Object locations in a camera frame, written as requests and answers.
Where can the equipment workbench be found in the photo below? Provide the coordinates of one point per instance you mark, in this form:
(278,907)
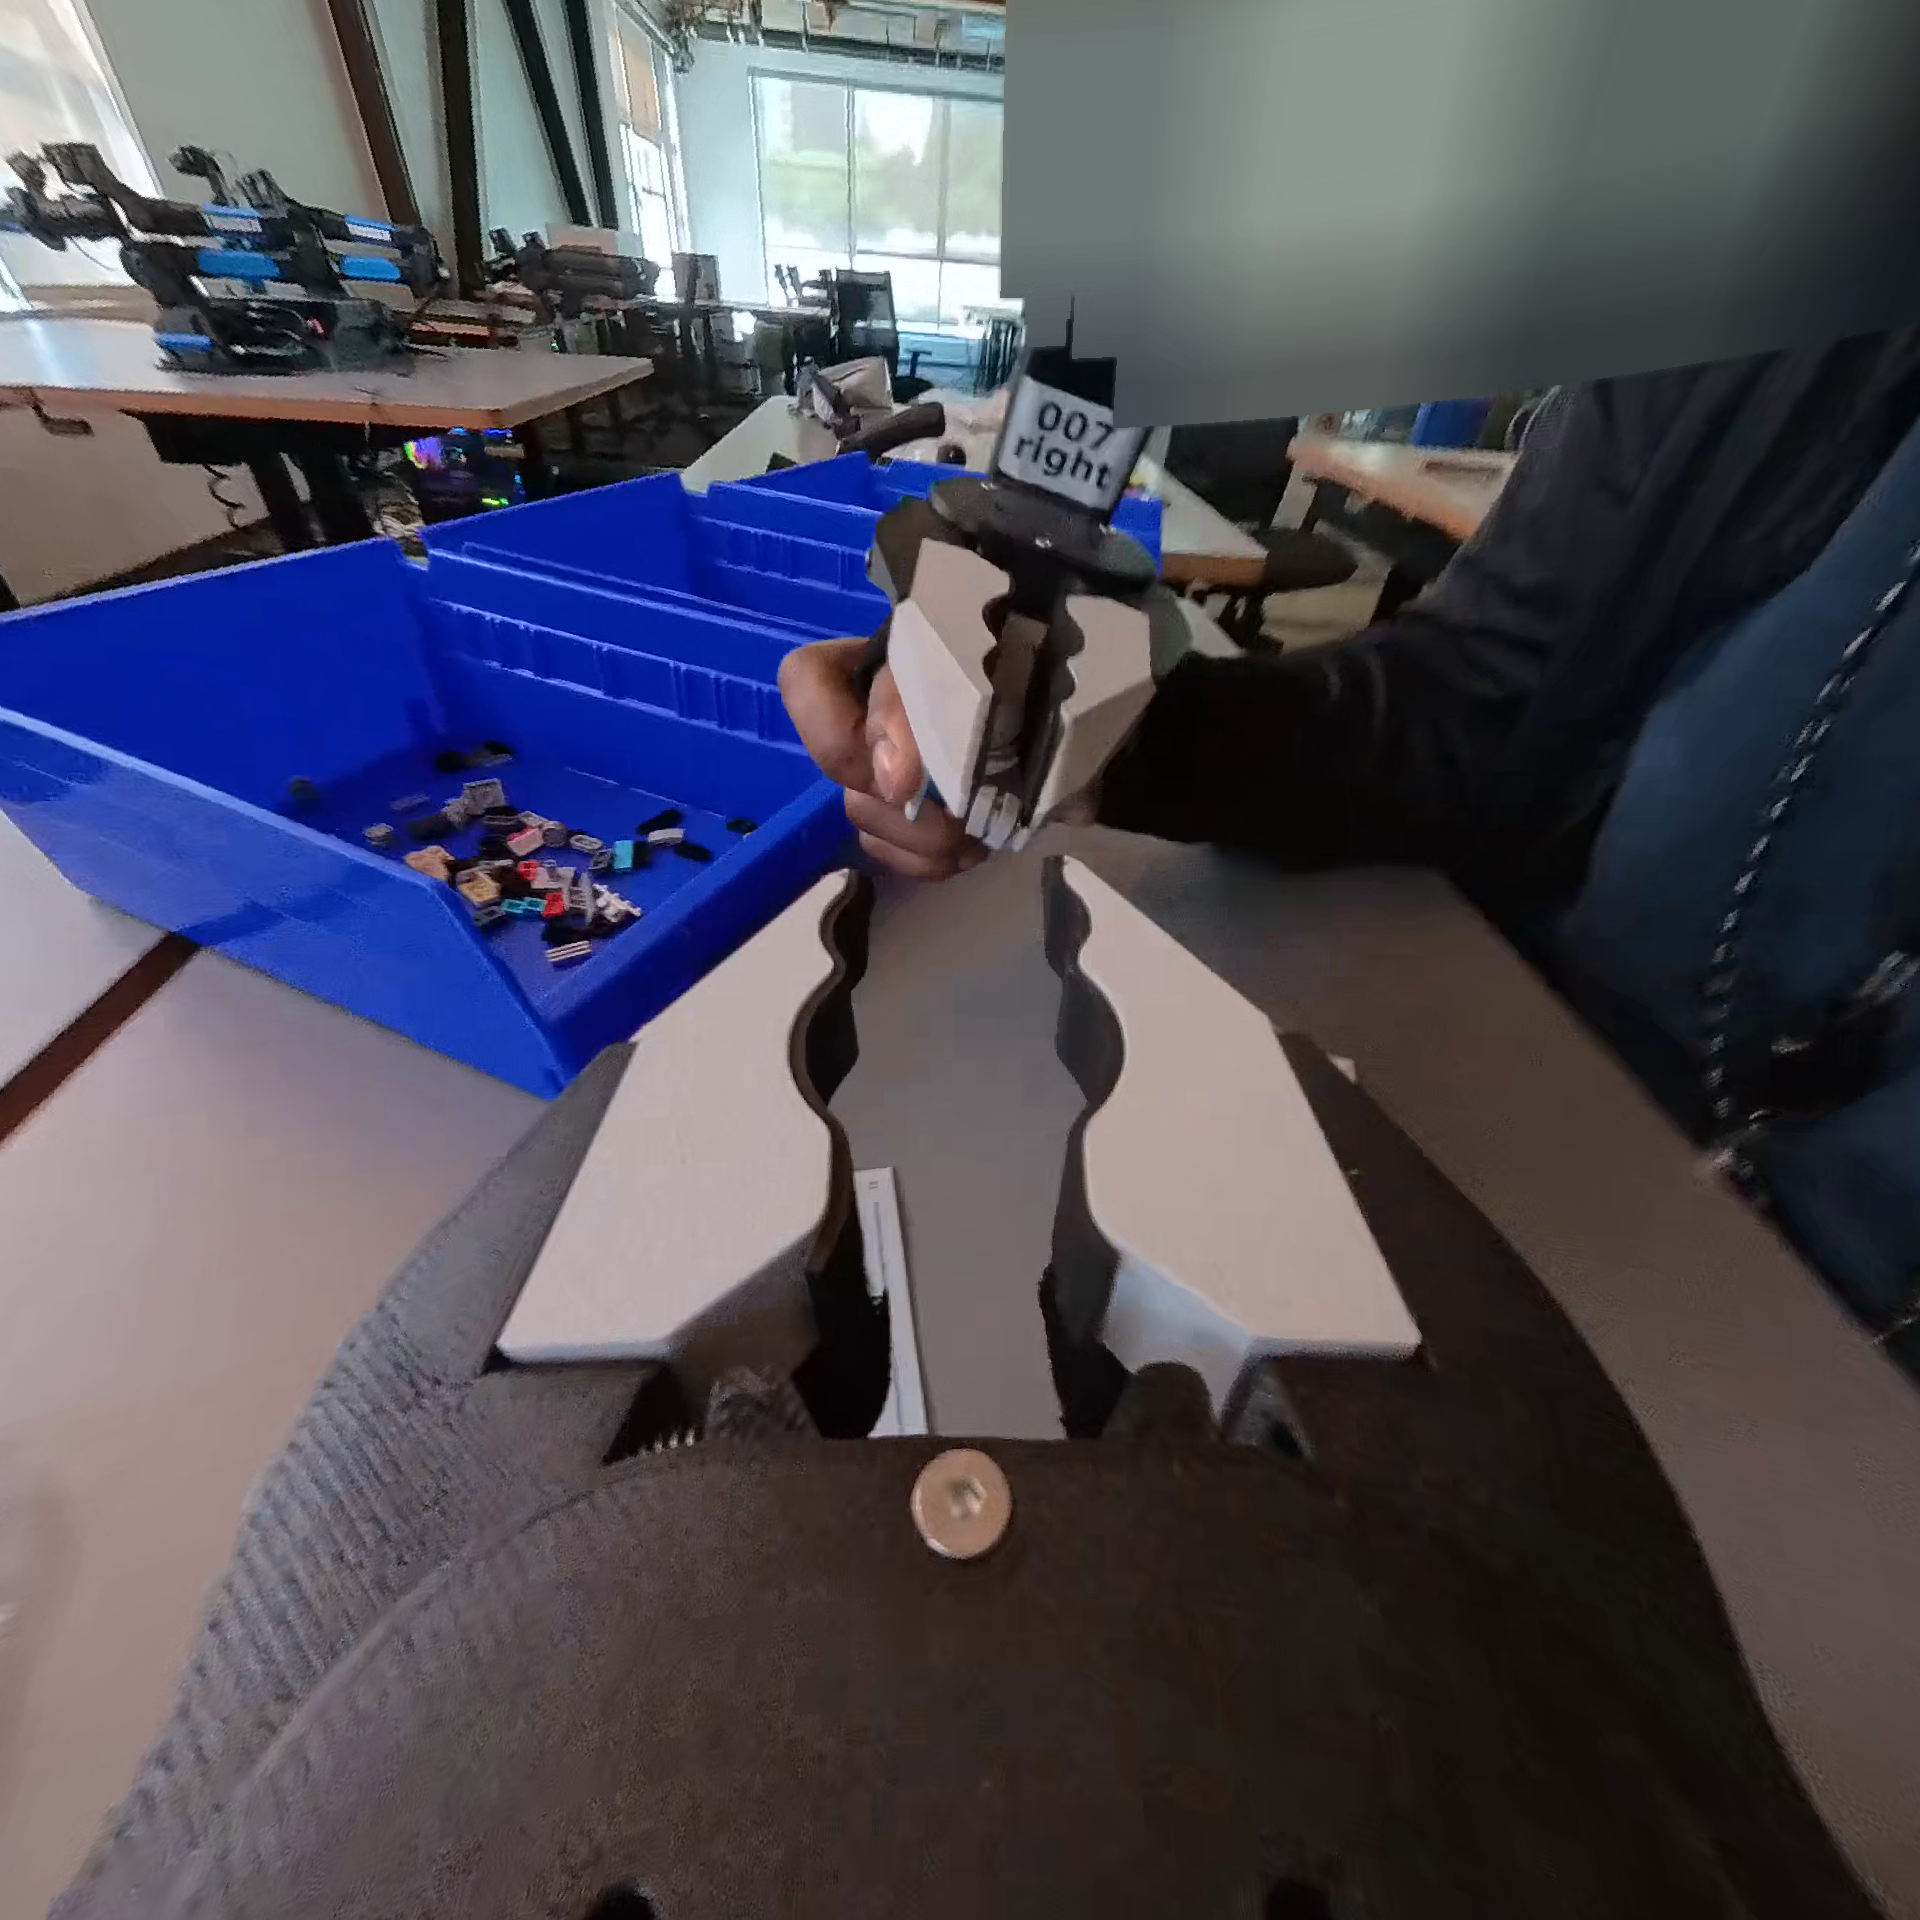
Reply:
(376,388)

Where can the person's navy hoodie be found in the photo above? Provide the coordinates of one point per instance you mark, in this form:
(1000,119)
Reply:
(1726,826)

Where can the grey black handheld device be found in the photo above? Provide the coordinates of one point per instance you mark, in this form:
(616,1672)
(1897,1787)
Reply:
(865,405)

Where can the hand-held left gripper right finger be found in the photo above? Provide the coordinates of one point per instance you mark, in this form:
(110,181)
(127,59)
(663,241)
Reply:
(1246,1200)

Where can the wooden top desk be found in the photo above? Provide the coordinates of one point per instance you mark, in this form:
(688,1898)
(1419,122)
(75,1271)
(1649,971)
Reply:
(1397,472)

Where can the grey work desk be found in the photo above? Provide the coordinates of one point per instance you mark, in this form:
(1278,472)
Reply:
(227,1200)

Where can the pile of loose bricks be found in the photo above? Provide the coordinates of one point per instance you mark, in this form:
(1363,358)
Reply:
(526,871)

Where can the toy building instruction booklet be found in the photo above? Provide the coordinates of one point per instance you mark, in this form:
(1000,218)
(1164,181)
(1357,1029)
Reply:
(898,1320)

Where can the person's right hand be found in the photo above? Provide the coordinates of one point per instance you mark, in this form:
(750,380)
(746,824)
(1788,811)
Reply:
(842,720)

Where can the small grey hinge piece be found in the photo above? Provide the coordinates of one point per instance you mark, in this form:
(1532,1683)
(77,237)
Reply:
(990,822)

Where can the black office chair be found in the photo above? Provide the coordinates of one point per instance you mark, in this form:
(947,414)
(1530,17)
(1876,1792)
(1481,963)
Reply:
(868,314)
(1291,566)

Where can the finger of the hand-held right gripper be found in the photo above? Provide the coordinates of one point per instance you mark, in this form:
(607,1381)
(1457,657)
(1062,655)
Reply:
(938,675)
(1103,705)

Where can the person's black jacket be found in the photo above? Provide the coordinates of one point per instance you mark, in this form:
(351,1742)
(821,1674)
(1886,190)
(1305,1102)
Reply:
(1620,600)

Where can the person's right forearm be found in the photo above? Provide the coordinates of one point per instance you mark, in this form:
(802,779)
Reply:
(1306,751)

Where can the blue plastic bin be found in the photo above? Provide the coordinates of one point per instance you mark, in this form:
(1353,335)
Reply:
(812,502)
(601,585)
(227,841)

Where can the rainbow-lit computer tower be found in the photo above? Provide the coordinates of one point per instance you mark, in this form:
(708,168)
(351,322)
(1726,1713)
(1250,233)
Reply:
(466,463)

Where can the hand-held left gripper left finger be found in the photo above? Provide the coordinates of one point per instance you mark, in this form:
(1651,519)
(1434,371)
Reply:
(676,1200)

